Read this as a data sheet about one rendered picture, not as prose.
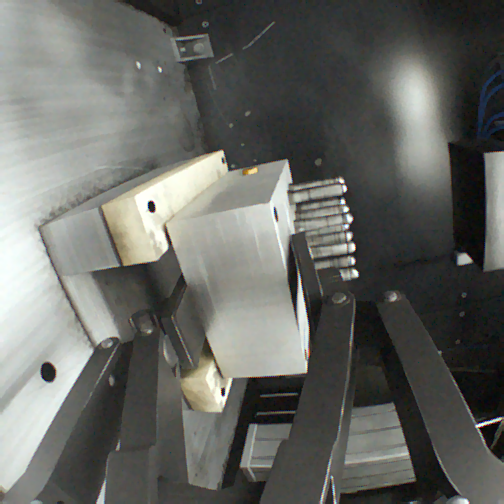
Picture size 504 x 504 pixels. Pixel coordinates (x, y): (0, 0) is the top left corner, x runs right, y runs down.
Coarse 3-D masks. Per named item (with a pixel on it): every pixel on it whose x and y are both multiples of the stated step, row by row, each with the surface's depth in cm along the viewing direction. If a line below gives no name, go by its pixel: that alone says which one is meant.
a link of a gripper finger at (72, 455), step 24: (96, 360) 11; (96, 384) 10; (72, 408) 9; (96, 408) 10; (120, 408) 11; (48, 432) 8; (72, 432) 8; (96, 432) 9; (120, 432) 10; (48, 456) 7; (72, 456) 7; (96, 456) 8; (24, 480) 6; (48, 480) 6; (72, 480) 7; (96, 480) 8
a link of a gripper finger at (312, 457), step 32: (320, 320) 11; (352, 320) 10; (320, 352) 9; (352, 352) 10; (320, 384) 8; (352, 384) 10; (320, 416) 7; (288, 448) 6; (320, 448) 6; (288, 480) 5; (320, 480) 5
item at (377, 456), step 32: (128, 0) 23; (160, 0) 28; (480, 96) 30; (480, 128) 32; (256, 384) 43; (288, 384) 43; (256, 416) 37; (288, 416) 36; (352, 416) 34; (384, 416) 32; (256, 448) 33; (352, 448) 29; (384, 448) 28; (224, 480) 29; (256, 480) 32; (352, 480) 29; (384, 480) 29
